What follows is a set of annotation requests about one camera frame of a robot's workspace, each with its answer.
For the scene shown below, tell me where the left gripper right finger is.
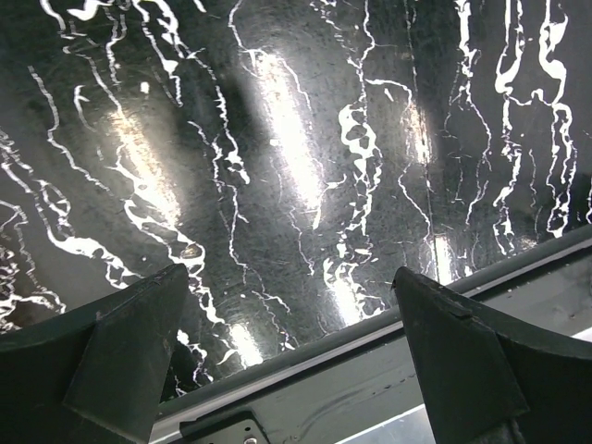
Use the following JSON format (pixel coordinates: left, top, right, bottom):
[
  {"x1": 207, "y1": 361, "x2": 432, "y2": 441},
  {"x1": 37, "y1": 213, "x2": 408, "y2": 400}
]
[{"x1": 393, "y1": 267, "x2": 591, "y2": 443}]

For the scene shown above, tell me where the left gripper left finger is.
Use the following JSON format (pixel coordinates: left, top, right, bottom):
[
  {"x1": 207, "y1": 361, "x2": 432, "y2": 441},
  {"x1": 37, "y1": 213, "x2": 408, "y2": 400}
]
[{"x1": 1, "y1": 264, "x2": 189, "y2": 443}]

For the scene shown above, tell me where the black marble pattern mat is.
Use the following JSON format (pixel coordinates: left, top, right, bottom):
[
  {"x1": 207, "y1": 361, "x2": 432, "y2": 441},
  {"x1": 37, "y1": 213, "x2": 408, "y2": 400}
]
[{"x1": 1, "y1": 1, "x2": 591, "y2": 400}]

